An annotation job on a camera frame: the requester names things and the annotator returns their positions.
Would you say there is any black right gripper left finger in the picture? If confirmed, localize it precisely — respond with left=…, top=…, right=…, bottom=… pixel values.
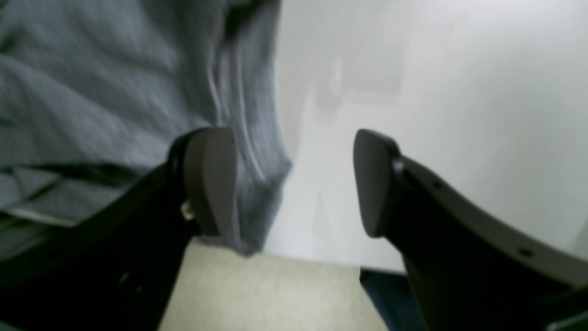
left=0, top=128, right=237, bottom=331

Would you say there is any grey T-shirt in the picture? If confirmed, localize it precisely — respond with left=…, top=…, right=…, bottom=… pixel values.
left=0, top=0, right=291, bottom=260

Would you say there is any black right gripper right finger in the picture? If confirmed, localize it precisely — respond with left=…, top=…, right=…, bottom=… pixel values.
left=353, top=129, right=588, bottom=331

